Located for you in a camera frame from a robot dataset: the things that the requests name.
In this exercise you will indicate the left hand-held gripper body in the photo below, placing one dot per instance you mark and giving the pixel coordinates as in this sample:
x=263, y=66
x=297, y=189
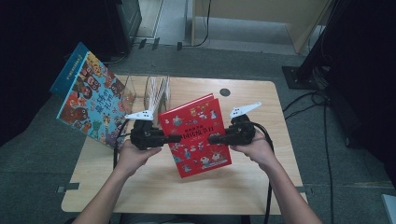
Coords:
x=144, y=137

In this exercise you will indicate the dark cabinet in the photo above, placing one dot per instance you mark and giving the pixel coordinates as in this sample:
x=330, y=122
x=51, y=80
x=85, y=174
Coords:
x=127, y=21

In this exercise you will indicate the black table grommet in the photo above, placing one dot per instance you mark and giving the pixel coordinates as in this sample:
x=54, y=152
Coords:
x=224, y=92

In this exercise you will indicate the person's left hand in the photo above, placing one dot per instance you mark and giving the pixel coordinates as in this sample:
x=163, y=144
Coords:
x=134, y=158

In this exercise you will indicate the red picture book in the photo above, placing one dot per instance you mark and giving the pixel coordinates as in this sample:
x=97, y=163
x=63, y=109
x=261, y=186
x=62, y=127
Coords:
x=196, y=155

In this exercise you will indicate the white box corner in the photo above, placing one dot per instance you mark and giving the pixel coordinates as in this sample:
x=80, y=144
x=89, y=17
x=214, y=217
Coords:
x=390, y=208

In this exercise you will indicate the white caterpillar picture book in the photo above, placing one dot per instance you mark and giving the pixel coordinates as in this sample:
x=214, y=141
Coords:
x=158, y=93

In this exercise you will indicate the light wooden cabinet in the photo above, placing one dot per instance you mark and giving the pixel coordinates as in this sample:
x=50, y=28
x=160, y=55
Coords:
x=249, y=12

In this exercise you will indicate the colourful monsters picture book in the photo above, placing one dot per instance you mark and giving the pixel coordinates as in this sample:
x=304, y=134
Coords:
x=93, y=102

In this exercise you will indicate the grey tape strip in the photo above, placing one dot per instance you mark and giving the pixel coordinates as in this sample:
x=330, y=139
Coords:
x=306, y=190
x=70, y=187

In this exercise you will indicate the black stand with base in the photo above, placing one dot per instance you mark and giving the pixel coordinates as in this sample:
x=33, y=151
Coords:
x=311, y=62

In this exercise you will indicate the clear acrylic book rack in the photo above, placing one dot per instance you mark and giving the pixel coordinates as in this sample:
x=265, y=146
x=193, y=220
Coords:
x=140, y=93

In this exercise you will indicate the dark blue picture book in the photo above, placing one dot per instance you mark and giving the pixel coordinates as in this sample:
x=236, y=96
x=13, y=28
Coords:
x=70, y=68

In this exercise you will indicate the person's right hand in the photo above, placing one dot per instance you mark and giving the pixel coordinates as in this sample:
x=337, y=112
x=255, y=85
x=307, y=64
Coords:
x=258, y=152

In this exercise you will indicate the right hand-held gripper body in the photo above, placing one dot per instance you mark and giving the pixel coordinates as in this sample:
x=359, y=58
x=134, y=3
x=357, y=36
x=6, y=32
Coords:
x=241, y=133

